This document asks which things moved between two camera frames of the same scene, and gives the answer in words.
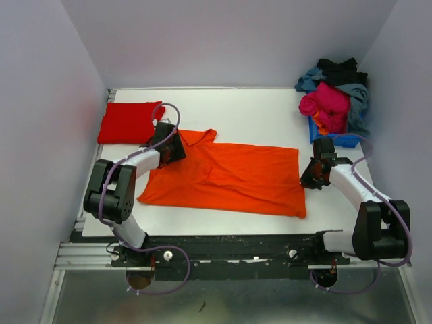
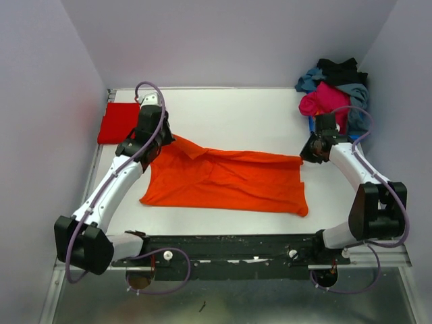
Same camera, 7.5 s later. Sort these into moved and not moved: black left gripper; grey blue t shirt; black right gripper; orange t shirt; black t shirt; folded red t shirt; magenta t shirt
Moved: orange t shirt; black right gripper; black left gripper
Not moved: grey blue t shirt; folded red t shirt; magenta t shirt; black t shirt
